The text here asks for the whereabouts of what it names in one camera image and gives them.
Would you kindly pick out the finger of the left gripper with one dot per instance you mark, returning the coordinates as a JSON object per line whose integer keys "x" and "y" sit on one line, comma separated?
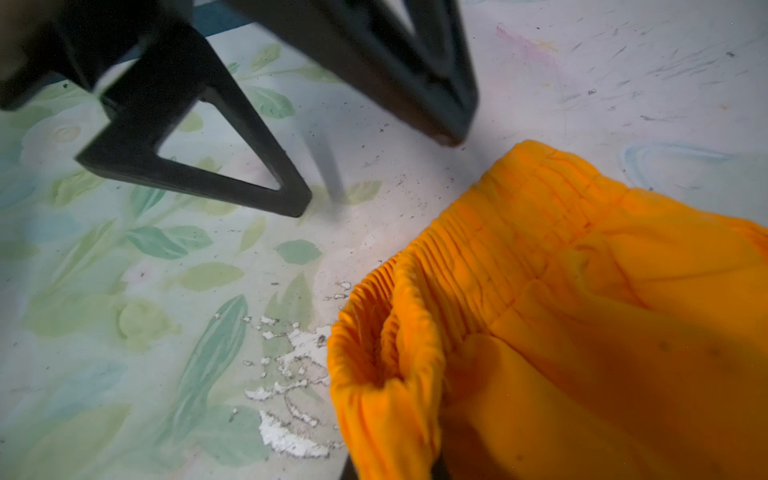
{"x": 422, "y": 75}

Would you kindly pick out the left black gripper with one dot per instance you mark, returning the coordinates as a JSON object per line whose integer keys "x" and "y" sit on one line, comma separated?
{"x": 174, "y": 105}

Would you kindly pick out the orange shorts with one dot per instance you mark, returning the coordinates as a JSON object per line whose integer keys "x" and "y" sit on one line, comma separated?
{"x": 553, "y": 323}

